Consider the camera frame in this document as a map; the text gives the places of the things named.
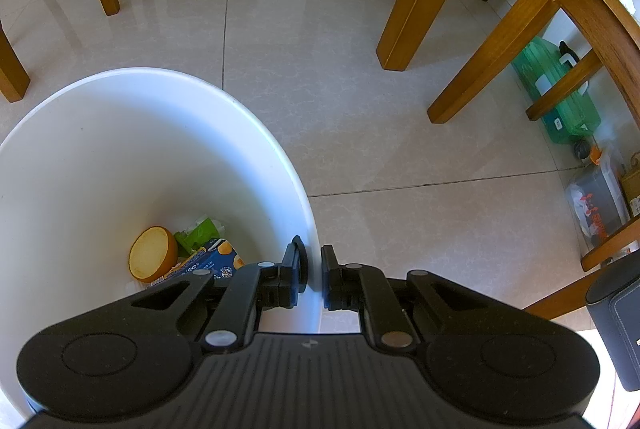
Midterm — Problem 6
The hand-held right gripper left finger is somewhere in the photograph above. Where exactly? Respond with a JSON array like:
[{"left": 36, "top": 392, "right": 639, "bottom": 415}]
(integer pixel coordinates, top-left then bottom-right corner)
[{"left": 131, "top": 235, "right": 308, "bottom": 352}]

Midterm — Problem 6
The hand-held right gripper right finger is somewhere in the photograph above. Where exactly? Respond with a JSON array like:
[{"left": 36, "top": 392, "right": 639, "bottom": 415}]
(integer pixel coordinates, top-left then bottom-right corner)
[{"left": 320, "top": 245, "right": 502, "bottom": 351}]

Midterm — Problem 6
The blue juice carton orange print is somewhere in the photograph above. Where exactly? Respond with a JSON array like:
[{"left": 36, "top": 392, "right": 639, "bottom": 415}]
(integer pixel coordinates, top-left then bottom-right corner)
[{"left": 150, "top": 236, "right": 246, "bottom": 292}]

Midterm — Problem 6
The orange peel half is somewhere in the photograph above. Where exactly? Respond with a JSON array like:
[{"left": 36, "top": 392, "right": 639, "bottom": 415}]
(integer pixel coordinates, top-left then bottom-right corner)
[{"left": 128, "top": 225, "right": 179, "bottom": 282}]

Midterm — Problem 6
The white plastic trash bin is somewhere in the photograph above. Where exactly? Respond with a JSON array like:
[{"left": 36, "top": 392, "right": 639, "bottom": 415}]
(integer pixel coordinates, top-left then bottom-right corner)
[{"left": 0, "top": 68, "right": 322, "bottom": 415}]

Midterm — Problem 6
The green packet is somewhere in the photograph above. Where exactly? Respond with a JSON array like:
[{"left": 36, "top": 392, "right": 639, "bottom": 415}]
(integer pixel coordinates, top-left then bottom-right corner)
[{"left": 173, "top": 215, "right": 226, "bottom": 257}]

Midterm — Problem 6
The wooden chair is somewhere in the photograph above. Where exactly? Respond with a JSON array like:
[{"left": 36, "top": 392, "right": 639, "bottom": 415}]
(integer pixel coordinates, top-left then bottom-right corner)
[{"left": 427, "top": 0, "right": 640, "bottom": 320}]

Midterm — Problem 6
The clear plastic container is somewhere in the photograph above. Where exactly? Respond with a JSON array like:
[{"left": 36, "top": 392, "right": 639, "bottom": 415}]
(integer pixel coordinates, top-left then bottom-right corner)
[{"left": 565, "top": 149, "right": 631, "bottom": 252}]

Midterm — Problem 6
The green plastic crate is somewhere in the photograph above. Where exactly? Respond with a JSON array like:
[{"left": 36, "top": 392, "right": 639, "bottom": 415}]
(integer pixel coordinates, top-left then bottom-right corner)
[{"left": 511, "top": 36, "right": 602, "bottom": 145}]

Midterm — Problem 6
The black box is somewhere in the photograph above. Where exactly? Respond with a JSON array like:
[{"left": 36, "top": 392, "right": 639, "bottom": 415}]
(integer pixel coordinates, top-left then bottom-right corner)
[{"left": 586, "top": 251, "right": 640, "bottom": 392}]

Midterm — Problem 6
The brown cardboard box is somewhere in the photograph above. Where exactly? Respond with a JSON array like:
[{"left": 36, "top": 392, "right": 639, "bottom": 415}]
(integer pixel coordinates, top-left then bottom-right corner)
[{"left": 619, "top": 169, "right": 640, "bottom": 217}]

